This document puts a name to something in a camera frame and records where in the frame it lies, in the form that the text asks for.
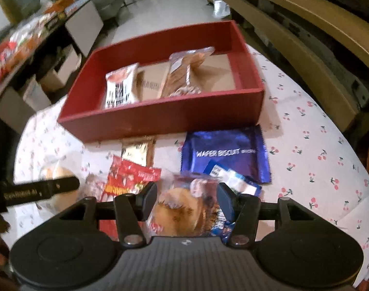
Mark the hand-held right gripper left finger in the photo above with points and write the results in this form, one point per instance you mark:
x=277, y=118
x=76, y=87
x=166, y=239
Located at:
x=148, y=198

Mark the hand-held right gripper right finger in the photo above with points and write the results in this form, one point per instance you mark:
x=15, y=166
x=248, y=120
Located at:
x=225, y=201

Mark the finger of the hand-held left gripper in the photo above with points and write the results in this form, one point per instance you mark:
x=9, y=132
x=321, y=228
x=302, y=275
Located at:
x=51, y=186

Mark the clear bun packet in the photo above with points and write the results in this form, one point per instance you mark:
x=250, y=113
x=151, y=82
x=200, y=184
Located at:
x=60, y=171

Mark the blue and white snack packet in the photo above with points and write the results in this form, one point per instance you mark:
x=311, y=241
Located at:
x=242, y=185

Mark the clear cookie packet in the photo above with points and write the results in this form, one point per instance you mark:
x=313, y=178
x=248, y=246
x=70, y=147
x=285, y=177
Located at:
x=178, y=209

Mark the gold snack packet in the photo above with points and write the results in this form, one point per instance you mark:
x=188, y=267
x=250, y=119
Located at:
x=139, y=153

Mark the dark blue wafer packet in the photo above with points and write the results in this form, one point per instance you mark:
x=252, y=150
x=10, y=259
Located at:
x=227, y=151

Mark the red cardboard box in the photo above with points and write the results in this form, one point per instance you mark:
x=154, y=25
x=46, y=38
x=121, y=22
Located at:
x=172, y=118

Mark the cherry print tablecloth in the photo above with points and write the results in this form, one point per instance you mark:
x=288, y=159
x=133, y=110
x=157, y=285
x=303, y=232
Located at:
x=309, y=163

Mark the white and red snack packet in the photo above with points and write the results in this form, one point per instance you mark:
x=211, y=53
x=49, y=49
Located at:
x=122, y=88

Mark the brown cardboard insert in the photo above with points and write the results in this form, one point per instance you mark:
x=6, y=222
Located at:
x=221, y=72

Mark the clear bread packet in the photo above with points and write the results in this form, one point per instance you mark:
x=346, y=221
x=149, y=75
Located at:
x=181, y=72

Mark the black side table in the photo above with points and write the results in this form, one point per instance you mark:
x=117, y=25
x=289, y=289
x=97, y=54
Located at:
x=51, y=54

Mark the pile of snack packets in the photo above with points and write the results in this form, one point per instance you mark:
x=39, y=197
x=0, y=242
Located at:
x=23, y=45

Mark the wooden media cabinet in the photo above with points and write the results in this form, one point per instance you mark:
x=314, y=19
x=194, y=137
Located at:
x=309, y=45

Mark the silver foil bag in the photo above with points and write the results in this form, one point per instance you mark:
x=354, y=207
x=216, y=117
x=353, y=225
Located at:
x=221, y=9

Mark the grey sofa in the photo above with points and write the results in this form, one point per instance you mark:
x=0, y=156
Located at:
x=110, y=0

